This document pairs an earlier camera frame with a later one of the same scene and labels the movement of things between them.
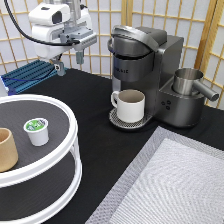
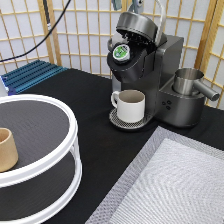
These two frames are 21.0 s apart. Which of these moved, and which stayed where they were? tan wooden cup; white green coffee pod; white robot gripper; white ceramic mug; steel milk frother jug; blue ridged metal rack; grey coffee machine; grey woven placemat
Moved: white robot gripper; white green coffee pod; grey coffee machine
Stayed: blue ridged metal rack; grey woven placemat; white ceramic mug; steel milk frother jug; tan wooden cup
